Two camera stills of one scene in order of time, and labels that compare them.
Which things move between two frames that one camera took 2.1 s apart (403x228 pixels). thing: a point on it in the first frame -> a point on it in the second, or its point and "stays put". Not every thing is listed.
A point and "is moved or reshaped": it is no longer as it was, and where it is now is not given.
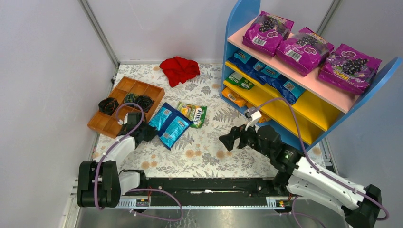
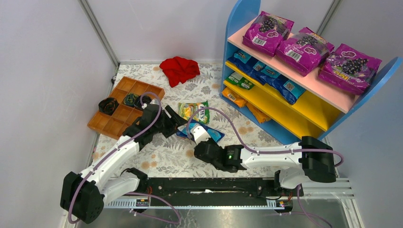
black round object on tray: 108,105 stays put
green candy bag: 237,79 stays put
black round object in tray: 145,102 stays put
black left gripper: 138,131 -> 168,122
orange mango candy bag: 229,93 stays put
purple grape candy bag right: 350,68 stays put
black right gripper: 240,140 -> 201,149
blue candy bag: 292,90 stays put
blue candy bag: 170,123 is moved or reshaped
